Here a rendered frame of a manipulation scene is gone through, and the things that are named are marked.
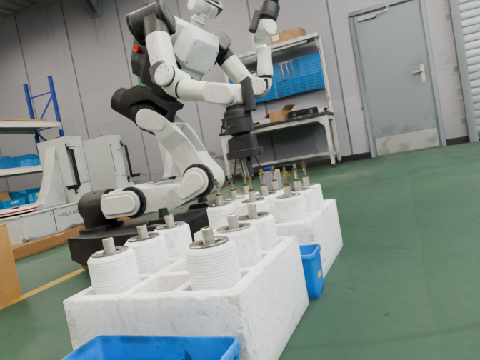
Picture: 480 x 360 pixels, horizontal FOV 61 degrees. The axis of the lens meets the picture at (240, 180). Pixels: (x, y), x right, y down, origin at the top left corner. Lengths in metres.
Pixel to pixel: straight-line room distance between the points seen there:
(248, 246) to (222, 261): 0.12
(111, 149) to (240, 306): 3.36
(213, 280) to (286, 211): 0.53
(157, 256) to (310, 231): 0.45
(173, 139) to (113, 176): 2.27
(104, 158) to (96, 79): 4.42
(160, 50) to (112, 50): 6.64
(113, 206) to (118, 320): 1.11
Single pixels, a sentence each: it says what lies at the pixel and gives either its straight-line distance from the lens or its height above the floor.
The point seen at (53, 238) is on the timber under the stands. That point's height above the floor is 0.06.
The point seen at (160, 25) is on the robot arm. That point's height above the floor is 0.90.
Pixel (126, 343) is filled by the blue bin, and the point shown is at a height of 0.11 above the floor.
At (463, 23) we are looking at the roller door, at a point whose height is 1.55.
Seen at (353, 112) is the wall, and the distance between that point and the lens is 6.37.
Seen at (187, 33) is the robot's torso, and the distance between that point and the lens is 1.66.
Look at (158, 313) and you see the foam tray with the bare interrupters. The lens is 0.78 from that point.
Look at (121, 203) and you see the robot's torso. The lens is 1.87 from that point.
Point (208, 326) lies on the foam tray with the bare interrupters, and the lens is 0.74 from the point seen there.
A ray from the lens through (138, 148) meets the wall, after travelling 7.74.
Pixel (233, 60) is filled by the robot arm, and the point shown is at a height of 0.82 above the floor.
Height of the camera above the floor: 0.40
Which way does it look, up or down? 4 degrees down
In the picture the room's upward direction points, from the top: 10 degrees counter-clockwise
